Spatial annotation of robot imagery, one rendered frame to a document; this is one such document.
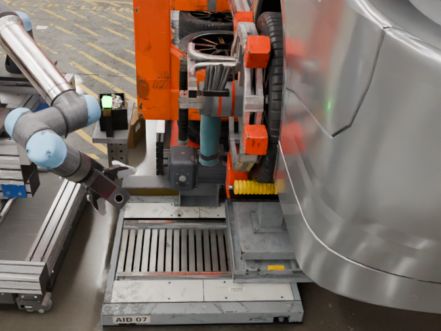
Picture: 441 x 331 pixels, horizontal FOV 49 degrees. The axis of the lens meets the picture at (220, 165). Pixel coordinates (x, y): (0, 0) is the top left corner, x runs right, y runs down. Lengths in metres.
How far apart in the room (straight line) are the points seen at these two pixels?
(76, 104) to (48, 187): 1.36
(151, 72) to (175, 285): 0.98
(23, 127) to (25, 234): 1.18
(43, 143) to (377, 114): 0.68
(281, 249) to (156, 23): 1.14
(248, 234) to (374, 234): 1.20
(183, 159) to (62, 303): 0.84
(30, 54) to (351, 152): 0.82
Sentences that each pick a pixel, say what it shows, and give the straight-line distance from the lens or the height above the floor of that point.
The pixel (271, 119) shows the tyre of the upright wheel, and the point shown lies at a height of 0.92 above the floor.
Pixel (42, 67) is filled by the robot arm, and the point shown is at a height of 1.19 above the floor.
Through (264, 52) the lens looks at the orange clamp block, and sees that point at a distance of 1.61.
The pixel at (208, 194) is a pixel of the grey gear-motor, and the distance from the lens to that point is 2.64.
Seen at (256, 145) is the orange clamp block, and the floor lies 0.85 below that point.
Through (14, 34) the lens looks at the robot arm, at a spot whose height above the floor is 1.24.
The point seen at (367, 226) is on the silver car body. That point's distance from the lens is 1.06.
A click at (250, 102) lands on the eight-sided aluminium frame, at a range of 1.64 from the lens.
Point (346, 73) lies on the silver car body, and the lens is 0.99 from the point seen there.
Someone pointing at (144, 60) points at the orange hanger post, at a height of 0.83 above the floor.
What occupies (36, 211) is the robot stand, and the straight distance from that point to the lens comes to 2.43.
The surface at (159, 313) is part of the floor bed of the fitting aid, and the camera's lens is 2.08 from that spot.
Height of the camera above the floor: 1.67
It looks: 33 degrees down
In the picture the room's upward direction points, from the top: 4 degrees clockwise
